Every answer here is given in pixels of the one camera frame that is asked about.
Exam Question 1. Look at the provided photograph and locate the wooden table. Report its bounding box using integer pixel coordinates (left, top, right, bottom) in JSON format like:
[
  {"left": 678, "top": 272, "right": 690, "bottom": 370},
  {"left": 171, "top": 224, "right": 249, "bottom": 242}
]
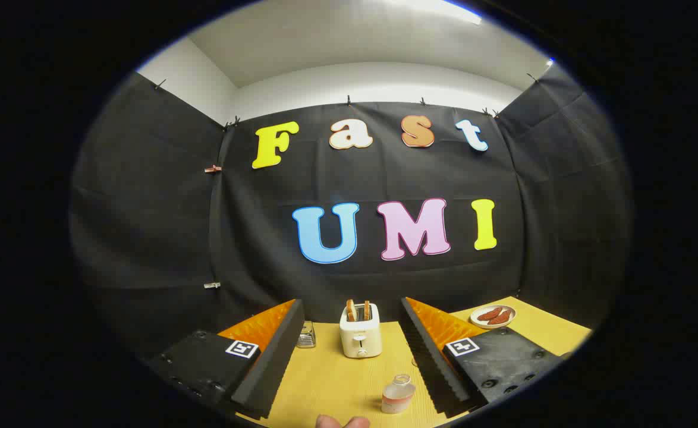
[{"left": 236, "top": 296, "right": 592, "bottom": 428}]

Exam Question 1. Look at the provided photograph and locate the clear juice bottle pink label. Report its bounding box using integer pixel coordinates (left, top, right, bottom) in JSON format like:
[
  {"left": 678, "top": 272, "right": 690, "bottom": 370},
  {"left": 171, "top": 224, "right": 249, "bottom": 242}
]
[{"left": 381, "top": 374, "right": 416, "bottom": 415}]

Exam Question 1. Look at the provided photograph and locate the white round plate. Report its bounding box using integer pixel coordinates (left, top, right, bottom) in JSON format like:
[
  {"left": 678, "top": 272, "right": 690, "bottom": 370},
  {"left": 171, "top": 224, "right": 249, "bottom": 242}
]
[{"left": 470, "top": 305, "right": 517, "bottom": 329}]

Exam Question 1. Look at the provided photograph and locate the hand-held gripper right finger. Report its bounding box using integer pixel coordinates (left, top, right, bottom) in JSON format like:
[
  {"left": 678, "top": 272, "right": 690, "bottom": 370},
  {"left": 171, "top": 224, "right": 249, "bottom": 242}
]
[{"left": 400, "top": 297, "right": 570, "bottom": 418}]

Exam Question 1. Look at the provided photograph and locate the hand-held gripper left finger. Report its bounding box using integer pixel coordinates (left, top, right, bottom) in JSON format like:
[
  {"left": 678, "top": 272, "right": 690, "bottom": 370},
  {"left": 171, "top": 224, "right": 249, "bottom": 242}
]
[{"left": 147, "top": 299, "right": 306, "bottom": 420}]

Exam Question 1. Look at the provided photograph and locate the white toaster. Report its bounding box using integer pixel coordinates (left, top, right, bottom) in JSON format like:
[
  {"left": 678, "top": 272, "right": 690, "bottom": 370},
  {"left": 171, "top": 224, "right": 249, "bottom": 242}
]
[{"left": 339, "top": 303, "right": 383, "bottom": 359}]

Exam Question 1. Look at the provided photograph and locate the black backdrop cloth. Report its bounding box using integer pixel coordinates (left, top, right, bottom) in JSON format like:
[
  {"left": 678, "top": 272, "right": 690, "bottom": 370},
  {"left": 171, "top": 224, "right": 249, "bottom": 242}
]
[{"left": 70, "top": 64, "right": 632, "bottom": 357}]

